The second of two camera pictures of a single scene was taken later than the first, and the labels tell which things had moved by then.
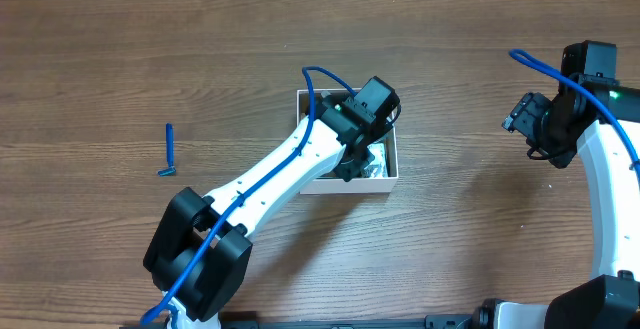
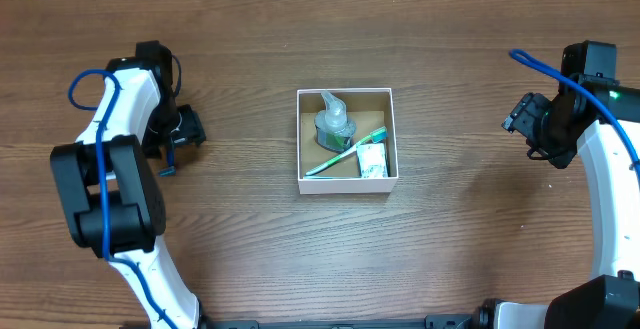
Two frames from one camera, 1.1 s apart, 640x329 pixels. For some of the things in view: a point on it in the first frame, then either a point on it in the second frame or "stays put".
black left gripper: x=355 y=162 → x=192 y=125
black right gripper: x=521 y=115 stays put
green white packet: x=378 y=167 stays put
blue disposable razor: x=170 y=145 stays put
